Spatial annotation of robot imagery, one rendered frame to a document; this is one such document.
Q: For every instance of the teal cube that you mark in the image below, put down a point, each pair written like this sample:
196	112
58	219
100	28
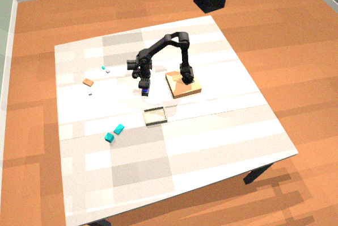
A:
109	137

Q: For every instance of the teal flat bar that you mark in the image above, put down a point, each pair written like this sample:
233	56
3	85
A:
118	129

